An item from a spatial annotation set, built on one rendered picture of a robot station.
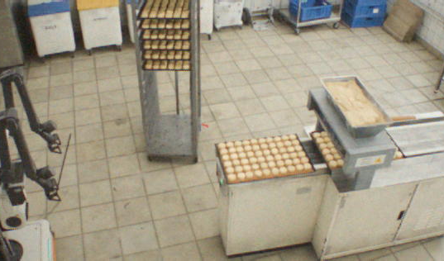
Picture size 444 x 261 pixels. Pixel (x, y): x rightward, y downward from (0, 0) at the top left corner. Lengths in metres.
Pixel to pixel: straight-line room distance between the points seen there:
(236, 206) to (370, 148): 0.97
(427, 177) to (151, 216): 2.22
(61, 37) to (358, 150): 4.38
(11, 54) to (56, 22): 0.71
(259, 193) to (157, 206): 1.21
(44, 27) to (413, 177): 4.69
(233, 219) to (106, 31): 3.67
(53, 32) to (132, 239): 3.28
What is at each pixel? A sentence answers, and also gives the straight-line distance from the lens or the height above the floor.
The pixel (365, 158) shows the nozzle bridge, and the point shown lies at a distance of 2.77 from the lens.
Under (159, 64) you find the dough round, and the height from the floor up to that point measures 1.05.
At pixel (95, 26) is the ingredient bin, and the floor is 0.44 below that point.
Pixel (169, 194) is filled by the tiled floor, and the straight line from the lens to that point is 3.97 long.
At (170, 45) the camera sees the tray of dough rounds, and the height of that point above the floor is 1.24.
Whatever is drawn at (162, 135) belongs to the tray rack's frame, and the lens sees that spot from 4.36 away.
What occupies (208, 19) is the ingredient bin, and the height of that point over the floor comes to 0.34.
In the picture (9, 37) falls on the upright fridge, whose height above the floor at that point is 0.57.
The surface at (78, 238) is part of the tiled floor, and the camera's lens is 3.77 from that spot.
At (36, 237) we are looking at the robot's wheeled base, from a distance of 3.51.
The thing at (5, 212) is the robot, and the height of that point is 0.82.
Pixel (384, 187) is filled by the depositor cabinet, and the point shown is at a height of 0.83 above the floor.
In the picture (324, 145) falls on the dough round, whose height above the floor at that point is 0.92.
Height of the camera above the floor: 2.88
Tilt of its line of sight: 38 degrees down
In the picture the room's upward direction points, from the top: 1 degrees clockwise
